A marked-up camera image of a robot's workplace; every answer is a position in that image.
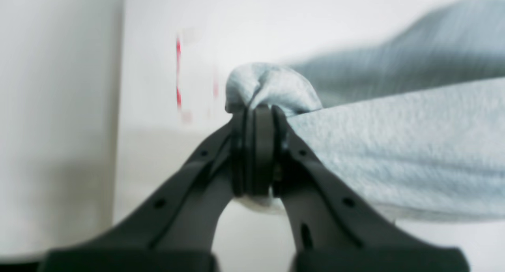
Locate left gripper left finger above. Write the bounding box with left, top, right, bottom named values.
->
left=39, top=110, right=247, bottom=272

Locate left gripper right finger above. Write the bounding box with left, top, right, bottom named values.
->
left=252, top=106, right=469, bottom=272

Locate grey T-shirt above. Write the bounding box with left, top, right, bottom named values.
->
left=225, top=0, right=505, bottom=221

